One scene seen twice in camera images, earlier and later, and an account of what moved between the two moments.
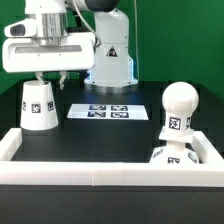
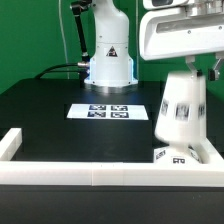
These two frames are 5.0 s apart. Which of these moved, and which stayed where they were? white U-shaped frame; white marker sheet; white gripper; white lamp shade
Moved: white gripper; white lamp shade
Stayed: white U-shaped frame; white marker sheet
